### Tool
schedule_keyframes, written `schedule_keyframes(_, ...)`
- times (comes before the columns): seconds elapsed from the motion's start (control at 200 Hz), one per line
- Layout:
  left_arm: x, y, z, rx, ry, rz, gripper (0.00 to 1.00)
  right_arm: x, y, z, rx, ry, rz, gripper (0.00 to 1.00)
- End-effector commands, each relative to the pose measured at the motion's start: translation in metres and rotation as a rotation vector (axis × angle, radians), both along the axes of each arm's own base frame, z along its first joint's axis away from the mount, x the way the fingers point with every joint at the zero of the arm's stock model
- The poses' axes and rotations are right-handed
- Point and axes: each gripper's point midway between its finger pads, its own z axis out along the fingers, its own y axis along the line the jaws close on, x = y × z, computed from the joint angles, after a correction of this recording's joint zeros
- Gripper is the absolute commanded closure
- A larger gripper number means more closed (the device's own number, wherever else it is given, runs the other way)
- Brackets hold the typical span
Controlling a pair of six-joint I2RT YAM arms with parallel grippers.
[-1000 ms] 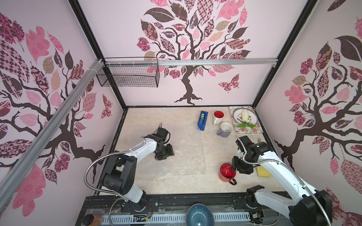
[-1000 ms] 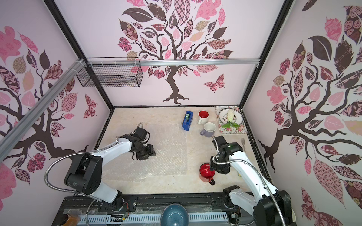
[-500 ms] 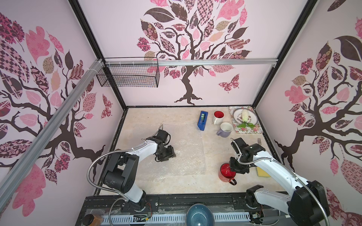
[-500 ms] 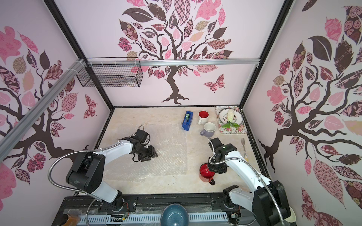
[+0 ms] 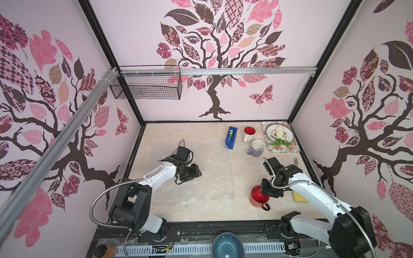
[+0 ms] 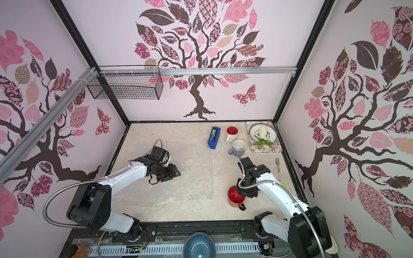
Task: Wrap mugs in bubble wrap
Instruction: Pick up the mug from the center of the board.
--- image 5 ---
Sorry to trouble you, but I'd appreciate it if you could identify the red mug black handle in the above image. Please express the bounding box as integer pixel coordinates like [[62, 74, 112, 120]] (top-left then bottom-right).
[[249, 186, 271, 211]]

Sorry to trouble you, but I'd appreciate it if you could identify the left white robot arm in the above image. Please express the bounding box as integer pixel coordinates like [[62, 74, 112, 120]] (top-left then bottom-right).
[[109, 146, 202, 238]]

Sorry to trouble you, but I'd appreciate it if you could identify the left metal flex conduit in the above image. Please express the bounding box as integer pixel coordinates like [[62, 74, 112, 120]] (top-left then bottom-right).
[[89, 161, 165, 229]]

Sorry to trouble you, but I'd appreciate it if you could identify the yellow sponge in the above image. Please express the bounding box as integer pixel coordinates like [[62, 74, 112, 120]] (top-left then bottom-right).
[[293, 191, 308, 203]]

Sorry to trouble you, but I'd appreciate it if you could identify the lavender mug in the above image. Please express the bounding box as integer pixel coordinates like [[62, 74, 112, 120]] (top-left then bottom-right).
[[247, 140, 266, 158]]

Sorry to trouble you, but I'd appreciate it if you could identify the floral placemat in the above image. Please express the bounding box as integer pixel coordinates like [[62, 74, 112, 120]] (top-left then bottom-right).
[[261, 121, 300, 153]]

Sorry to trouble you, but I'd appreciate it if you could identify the blue tape dispenser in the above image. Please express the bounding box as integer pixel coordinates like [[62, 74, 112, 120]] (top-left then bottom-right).
[[225, 126, 238, 149]]

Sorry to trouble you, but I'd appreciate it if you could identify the white decorated plate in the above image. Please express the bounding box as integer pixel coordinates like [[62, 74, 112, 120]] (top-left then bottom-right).
[[264, 123, 295, 144]]

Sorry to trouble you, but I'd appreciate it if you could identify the white mug red interior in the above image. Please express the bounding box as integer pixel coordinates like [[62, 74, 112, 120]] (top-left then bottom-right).
[[242, 126, 256, 143]]

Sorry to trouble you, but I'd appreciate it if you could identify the white green toy vegetable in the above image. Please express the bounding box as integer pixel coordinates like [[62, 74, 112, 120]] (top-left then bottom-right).
[[271, 125, 291, 147]]

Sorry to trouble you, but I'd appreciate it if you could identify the blue ceramic bowl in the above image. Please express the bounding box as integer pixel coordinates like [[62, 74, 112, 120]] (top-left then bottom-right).
[[211, 232, 245, 258]]

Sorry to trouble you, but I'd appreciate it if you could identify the brown jar black lid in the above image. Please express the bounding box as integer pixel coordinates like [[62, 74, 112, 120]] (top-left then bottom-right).
[[94, 244, 118, 258]]

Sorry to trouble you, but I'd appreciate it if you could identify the white slotted cable duct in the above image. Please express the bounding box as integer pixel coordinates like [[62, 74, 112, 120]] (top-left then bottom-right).
[[126, 242, 286, 258]]

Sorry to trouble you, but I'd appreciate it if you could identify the black wire basket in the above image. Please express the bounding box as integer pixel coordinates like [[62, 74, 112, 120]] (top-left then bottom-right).
[[110, 64, 183, 100]]

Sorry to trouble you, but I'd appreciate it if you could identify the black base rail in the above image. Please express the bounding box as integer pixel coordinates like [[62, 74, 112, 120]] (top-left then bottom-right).
[[85, 218, 365, 258]]

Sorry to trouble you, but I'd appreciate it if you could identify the rear aluminium frame bar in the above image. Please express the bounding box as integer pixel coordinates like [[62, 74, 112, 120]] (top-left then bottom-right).
[[120, 67, 317, 76]]

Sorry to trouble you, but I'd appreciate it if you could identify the aluminium frame bar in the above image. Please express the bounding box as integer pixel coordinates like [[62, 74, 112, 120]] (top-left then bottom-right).
[[120, 67, 317, 76], [1, 67, 118, 240]]

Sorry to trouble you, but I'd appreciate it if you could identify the left aluminium frame bar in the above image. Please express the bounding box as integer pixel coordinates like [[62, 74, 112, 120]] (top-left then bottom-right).
[[1, 67, 118, 240]]

